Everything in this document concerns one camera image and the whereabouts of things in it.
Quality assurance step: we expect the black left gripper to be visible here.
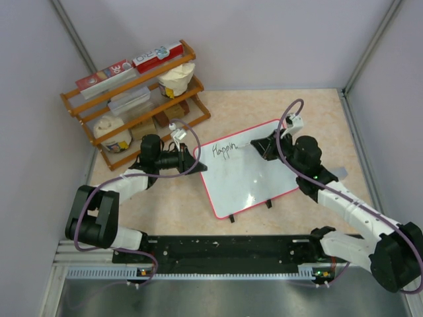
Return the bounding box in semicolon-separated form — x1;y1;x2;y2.
155;143;207;176

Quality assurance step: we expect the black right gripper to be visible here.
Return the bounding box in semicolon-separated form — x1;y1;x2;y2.
252;129;304;176

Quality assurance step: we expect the white black marker pen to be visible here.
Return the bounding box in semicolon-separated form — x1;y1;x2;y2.
237;143;252;149

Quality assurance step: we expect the pink framed whiteboard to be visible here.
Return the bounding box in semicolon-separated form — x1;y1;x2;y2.
193;119;298;219

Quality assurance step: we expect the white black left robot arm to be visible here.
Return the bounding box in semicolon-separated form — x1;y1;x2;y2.
65;134;208;262

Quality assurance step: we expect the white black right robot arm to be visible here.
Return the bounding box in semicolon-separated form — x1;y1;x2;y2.
250;132;422;293

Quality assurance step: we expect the brown block right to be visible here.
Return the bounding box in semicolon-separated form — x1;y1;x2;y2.
153;100;190;127

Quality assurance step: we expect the tan block left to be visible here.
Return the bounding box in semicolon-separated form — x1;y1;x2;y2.
130;118;157;140

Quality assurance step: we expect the orange wooden shelf rack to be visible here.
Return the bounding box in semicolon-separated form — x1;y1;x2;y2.
60;40;211;170

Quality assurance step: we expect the white bag lower shelf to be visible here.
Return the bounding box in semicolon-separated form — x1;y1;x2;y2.
93;115;132;155

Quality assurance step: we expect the white bag shelf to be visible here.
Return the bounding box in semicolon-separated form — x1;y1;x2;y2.
93;115;132;155
157;62;196;99

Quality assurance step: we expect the white bag upper shelf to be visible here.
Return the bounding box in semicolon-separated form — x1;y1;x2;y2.
157;62;196;99

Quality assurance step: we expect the clear plastic box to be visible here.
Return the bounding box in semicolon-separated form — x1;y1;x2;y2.
108;87;151;116

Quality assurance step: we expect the red foil box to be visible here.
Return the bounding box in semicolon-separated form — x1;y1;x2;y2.
132;42;184;73

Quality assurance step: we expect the red white wrap box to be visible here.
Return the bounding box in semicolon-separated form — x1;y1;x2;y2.
75;59;136;99

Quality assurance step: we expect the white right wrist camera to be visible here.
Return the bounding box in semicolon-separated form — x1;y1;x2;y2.
282;113;304;137

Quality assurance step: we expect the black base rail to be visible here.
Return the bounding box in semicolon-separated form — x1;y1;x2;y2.
112;234;334;274

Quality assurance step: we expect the grey slotted cable duct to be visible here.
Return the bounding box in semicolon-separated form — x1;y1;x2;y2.
66;266;332;281

